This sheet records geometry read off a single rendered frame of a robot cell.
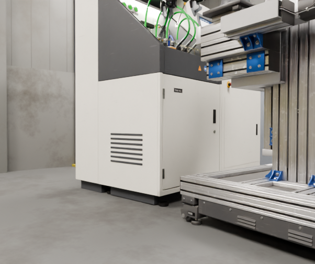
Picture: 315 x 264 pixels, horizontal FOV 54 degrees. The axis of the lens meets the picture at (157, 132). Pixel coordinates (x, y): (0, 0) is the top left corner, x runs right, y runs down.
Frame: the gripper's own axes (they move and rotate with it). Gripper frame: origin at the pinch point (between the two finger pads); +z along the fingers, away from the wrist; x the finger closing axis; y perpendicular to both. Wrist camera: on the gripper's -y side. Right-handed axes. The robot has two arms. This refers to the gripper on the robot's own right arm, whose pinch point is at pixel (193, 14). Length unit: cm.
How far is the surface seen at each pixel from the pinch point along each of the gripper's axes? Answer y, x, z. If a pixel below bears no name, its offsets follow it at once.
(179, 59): 0.8, -15.9, 31.9
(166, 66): 0.8, -28.5, 38.3
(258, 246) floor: 67, -51, 121
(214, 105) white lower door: 1, 26, 58
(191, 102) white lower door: 1, -4, 58
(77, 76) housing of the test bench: -82, -34, 36
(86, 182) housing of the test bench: -75, -31, 116
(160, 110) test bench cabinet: 1, -34, 64
